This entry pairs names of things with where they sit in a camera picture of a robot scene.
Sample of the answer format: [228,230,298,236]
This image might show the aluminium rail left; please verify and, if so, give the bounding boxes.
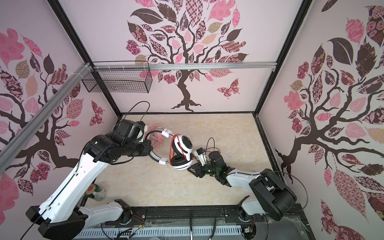
[1,63,91,173]

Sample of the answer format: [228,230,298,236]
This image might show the green drink can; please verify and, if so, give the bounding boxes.
[85,184,107,201]

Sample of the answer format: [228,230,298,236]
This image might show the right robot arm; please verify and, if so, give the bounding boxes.
[188,151,297,221]

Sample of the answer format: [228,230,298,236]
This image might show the black wire basket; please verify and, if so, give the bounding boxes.
[82,60,153,94]

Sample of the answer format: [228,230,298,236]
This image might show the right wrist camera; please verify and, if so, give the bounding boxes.
[194,148,208,166]

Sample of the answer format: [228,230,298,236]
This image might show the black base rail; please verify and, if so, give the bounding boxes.
[83,204,315,240]

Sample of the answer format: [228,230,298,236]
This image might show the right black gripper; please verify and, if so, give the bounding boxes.
[187,160,220,179]

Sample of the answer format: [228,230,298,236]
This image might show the white cable duct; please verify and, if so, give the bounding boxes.
[75,226,243,240]

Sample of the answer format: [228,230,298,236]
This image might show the white black headphones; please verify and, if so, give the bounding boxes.
[145,129,195,171]

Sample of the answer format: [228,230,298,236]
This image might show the aluminium rail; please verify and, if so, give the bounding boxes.
[93,61,277,71]
[1,63,91,173]

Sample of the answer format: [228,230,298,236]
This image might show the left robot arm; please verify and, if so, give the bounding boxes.
[26,120,153,240]

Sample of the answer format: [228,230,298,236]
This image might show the pink headphones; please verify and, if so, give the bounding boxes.
[148,116,166,153]

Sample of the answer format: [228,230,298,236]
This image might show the aluminium rail back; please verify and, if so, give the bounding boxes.
[93,61,277,71]

